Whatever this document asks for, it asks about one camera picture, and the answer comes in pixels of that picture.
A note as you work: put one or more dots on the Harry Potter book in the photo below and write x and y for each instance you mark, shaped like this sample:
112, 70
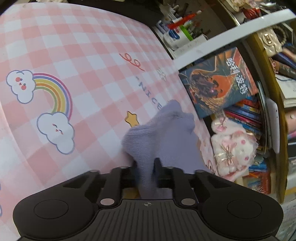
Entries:
218, 82

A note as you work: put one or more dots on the white pen holder box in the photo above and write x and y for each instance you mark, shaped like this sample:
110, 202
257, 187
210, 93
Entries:
181, 31

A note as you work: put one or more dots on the pink white plush bunny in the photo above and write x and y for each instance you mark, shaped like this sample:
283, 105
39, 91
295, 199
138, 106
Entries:
234, 148

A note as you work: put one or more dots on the brown and purple sweater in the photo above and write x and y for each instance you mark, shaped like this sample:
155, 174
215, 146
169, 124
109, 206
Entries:
169, 136

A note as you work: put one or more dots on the pink checkered desk mat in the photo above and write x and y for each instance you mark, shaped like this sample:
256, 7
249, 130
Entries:
74, 79

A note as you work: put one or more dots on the wooden bookshelf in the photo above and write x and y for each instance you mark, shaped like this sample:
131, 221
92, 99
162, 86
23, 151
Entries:
245, 36

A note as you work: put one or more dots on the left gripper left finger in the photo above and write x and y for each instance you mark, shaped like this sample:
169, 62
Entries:
113, 183

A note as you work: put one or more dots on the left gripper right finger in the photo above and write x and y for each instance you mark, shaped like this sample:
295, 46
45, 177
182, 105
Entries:
177, 181

